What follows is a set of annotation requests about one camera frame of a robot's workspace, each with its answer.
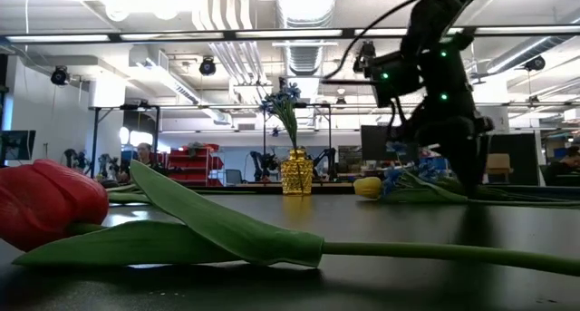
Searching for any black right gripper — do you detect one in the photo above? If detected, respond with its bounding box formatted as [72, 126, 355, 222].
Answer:
[390, 106, 496, 197]

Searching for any blue artificial flower spray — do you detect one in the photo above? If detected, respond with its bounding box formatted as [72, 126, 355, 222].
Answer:
[382, 165, 409, 199]
[259, 82, 304, 151]
[385, 141, 443, 185]

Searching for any red artificial tulip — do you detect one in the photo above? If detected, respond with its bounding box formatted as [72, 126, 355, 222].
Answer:
[0, 159, 580, 278]

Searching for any gold textured vase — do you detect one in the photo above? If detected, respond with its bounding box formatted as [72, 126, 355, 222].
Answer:
[280, 147, 314, 197]

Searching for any dark computer monitor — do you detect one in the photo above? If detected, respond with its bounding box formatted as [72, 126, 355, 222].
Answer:
[361, 124, 400, 163]
[0, 129, 37, 162]

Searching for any person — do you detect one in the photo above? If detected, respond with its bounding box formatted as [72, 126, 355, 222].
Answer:
[546, 145, 580, 188]
[118, 141, 158, 183]

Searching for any black ceiling spotlight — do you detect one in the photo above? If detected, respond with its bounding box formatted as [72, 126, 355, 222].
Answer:
[49, 64, 72, 87]
[198, 55, 218, 77]
[524, 54, 546, 73]

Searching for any red shelf cart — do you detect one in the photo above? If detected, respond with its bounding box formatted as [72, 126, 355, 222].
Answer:
[167, 142, 226, 188]

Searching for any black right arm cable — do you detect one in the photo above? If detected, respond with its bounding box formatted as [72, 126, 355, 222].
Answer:
[320, 0, 430, 85]

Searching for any black overhead frame bar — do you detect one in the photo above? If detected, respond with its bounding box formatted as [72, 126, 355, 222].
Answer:
[0, 25, 580, 44]

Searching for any black metal stand frame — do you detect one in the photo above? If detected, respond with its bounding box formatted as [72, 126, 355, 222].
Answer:
[88, 102, 162, 180]

